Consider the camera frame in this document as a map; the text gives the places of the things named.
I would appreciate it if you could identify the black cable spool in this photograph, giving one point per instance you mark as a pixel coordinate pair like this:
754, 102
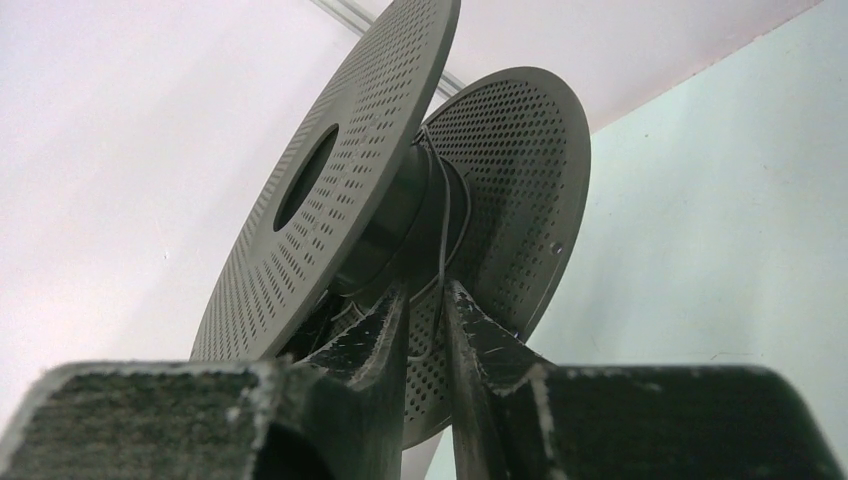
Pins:
489, 189

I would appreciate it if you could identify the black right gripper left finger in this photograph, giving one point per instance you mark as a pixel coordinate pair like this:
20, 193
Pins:
336, 414

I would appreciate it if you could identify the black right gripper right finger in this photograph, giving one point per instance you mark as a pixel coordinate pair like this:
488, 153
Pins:
516, 415

